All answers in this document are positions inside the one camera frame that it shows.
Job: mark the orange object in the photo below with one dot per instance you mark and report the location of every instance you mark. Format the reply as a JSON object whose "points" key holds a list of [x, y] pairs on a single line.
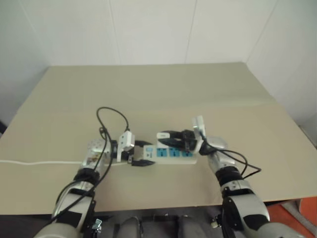
{"points": [[293, 213]]}

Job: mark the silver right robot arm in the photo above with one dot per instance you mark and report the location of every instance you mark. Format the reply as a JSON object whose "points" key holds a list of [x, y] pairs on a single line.
{"points": [[247, 198]]}

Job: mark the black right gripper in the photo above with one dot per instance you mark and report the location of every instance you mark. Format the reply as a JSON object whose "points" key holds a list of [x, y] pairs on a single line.
{"points": [[189, 140]]}

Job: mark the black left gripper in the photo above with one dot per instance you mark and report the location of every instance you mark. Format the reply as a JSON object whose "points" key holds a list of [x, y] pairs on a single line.
{"points": [[131, 155]]}

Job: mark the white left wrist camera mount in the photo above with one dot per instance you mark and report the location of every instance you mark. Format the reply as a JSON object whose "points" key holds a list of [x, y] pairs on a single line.
{"points": [[126, 141]]}

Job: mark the white power strip blue sockets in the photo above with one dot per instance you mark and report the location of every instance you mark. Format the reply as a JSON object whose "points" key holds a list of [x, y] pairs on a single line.
{"points": [[173, 161]]}

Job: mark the white charger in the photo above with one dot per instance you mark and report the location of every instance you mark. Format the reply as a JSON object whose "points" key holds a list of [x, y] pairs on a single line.
{"points": [[162, 136]]}

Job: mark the dark rounded shape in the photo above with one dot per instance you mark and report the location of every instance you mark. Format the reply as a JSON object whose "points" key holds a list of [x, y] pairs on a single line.
{"points": [[130, 226]]}

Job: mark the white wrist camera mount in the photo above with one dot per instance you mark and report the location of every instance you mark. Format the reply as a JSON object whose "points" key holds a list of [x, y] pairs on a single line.
{"points": [[199, 126], [126, 141]]}

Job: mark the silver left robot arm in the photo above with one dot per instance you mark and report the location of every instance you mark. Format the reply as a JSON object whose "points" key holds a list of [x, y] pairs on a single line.
{"points": [[91, 158]]}

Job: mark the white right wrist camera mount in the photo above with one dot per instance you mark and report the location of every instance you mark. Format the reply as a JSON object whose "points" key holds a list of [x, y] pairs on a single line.
{"points": [[199, 126]]}

